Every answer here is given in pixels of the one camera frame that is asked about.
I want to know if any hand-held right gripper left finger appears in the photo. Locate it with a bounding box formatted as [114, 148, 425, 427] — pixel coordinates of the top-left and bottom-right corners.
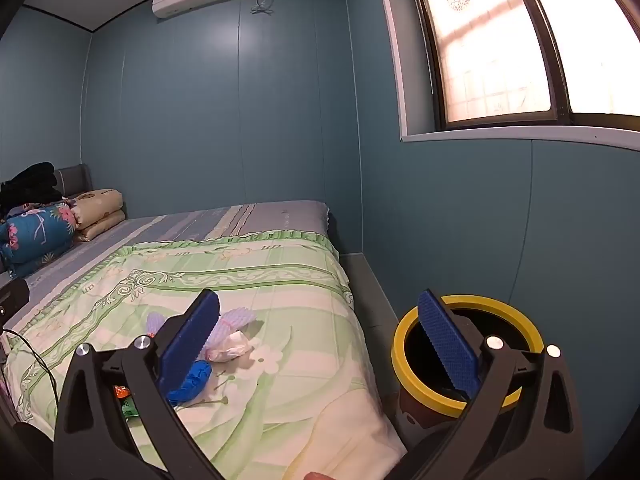
[54, 288, 226, 480]

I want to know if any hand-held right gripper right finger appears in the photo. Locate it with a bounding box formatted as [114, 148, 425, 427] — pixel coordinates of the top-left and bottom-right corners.
[400, 289, 585, 480]

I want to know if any white tissue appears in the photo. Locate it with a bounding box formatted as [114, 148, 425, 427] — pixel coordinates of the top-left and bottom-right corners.
[206, 330, 251, 362]

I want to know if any purple foam fruit net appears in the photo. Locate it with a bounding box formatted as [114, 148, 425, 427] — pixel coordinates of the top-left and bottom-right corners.
[146, 307, 257, 352]

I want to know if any yellow rimmed trash bin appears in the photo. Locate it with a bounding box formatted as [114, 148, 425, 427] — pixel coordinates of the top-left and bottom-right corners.
[392, 294, 545, 431]

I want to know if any crumpled blue glove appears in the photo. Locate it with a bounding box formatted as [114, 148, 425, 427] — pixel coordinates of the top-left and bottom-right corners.
[166, 359, 213, 407]

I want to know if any blue floral folded quilt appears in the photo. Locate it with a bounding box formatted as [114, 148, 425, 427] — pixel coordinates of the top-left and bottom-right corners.
[0, 201, 78, 278]

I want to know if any green orange snack wrapper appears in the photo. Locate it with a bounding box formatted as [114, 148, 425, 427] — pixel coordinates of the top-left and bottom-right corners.
[112, 385, 141, 423]

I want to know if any bed with green quilt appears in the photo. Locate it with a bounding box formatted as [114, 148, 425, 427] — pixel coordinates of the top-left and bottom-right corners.
[2, 230, 408, 480]

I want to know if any black clothes pile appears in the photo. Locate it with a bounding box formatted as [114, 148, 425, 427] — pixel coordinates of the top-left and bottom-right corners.
[0, 161, 66, 216]

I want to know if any striped bed sheet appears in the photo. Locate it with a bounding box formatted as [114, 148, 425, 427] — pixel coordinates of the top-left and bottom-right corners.
[12, 200, 333, 306]

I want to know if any beige folded blanket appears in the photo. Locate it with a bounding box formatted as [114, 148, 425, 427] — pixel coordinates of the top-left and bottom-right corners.
[70, 189, 127, 243]

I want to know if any grey bed headboard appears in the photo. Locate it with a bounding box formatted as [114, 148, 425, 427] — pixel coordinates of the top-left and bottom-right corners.
[55, 162, 93, 198]

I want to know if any brown framed window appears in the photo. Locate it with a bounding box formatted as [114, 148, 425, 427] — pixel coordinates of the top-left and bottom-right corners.
[372, 0, 640, 153]

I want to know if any thin black cable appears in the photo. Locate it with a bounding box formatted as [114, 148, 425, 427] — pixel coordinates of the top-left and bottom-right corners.
[2, 329, 56, 391]

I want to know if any grey bed frame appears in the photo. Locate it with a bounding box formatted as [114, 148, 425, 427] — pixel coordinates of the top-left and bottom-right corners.
[340, 254, 401, 426]

